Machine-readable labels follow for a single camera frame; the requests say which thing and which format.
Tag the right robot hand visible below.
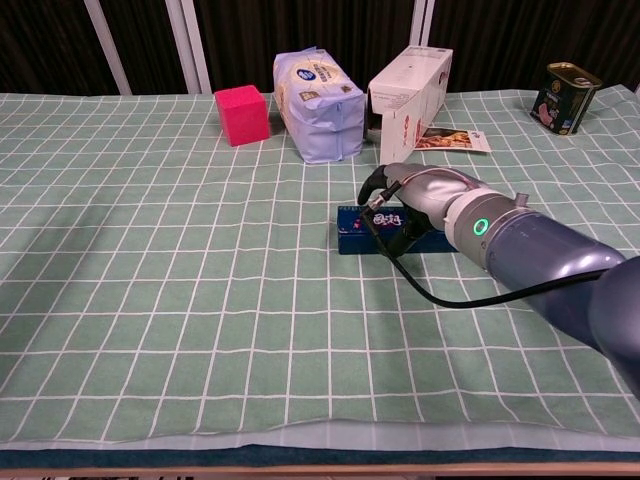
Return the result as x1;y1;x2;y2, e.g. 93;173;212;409
357;162;487;256

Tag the blue glasses case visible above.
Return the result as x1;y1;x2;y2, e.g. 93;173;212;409
335;202;456;256

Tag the printed photo card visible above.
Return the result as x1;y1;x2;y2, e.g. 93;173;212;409
413;127;491;154

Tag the white carton box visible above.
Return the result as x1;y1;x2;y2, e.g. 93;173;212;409
365;45;454;175

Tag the light blue tissue pack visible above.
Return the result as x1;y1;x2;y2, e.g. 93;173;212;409
272;46;366;164

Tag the dark green tin can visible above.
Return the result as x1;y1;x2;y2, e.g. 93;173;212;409
529;61;604;136

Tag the pink cube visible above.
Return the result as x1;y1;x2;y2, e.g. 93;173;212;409
213;84;272;148

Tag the black pleated curtain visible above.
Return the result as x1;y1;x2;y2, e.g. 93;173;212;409
0;0;640;96

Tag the green checked tablecloth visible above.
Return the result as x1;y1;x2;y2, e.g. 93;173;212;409
0;84;640;451

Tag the white frame post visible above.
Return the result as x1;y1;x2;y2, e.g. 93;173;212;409
167;0;211;94
83;0;132;95
409;0;436;50

